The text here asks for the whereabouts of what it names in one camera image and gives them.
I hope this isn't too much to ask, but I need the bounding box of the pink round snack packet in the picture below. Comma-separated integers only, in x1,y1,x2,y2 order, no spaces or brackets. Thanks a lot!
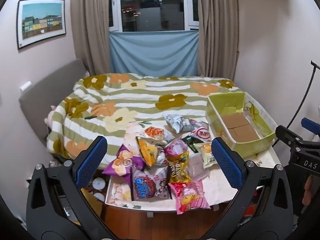
164,138,190,159

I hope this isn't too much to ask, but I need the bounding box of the white blue snack packet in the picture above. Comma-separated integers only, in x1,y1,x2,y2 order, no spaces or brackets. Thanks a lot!
189,118,209,129

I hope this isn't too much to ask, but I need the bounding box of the floral striped blanket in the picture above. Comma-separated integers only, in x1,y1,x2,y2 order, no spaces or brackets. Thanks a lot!
46,73,244,160

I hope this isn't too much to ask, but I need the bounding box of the beige curtain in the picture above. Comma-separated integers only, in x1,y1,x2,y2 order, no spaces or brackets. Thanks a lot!
70,0,112,77
197,0,239,80

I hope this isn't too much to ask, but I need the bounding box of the cream cake packet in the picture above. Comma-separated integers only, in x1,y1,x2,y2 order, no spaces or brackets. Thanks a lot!
194,142,218,169

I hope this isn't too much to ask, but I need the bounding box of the silver snack packet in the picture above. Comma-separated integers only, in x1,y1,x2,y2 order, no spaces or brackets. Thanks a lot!
162,114,193,133

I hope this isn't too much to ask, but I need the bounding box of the window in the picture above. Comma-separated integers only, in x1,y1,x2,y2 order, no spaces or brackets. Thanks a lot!
109,0,200,32

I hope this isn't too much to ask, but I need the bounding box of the pink chips packet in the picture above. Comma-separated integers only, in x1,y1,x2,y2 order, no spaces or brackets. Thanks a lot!
168,180,211,215

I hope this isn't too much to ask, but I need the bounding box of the purple snack packet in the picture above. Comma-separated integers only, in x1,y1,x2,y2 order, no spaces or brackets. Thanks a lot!
102,144,146,177

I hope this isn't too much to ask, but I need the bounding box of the blue cookie packet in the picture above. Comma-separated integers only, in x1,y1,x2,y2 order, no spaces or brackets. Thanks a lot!
130,166,173,201

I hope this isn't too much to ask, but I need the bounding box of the grey headboard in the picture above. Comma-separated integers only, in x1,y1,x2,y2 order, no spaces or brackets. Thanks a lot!
19,59,87,146

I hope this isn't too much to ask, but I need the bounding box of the person's right hand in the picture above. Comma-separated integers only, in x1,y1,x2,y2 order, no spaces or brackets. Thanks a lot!
303,174,317,206

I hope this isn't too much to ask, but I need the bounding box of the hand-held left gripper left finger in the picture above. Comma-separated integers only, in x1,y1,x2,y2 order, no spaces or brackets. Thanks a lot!
26,135,110,240

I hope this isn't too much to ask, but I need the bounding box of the yellow orange chips packet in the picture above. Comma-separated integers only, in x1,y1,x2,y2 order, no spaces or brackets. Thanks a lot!
136,136,164,167

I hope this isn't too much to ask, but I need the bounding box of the red white snack packet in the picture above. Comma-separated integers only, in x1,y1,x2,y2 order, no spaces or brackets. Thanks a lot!
191,126,210,140

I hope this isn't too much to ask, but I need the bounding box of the brown cardboard piece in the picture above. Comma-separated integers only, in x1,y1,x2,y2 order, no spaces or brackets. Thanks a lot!
229,125,260,143
221,112,250,128

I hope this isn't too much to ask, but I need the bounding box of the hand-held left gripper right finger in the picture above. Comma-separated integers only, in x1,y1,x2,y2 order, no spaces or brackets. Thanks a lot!
207,137,294,240

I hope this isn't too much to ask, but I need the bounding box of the plain white packet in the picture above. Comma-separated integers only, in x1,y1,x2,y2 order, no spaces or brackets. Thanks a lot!
188,153,212,180

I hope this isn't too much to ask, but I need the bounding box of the black cable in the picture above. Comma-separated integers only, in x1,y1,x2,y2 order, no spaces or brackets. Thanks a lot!
272,60,320,148

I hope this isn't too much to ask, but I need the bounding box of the yellow black snack packet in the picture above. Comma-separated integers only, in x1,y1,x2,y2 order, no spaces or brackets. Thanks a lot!
166,152,192,184

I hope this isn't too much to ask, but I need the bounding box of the dark green snack packet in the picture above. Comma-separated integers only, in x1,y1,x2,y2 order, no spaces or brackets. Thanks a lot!
182,134,205,153

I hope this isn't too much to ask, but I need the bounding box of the framed wall picture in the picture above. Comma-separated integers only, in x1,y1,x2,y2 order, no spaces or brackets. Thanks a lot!
16,0,67,50

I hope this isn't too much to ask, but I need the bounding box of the green cardboard box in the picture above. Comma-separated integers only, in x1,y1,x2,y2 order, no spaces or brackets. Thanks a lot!
206,92,277,157

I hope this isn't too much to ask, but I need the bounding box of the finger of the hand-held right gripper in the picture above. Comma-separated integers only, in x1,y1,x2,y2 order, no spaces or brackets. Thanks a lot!
301,117,320,136
275,125,312,148

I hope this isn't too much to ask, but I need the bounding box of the light blue cloth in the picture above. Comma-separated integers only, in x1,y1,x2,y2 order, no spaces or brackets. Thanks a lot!
109,30,200,77

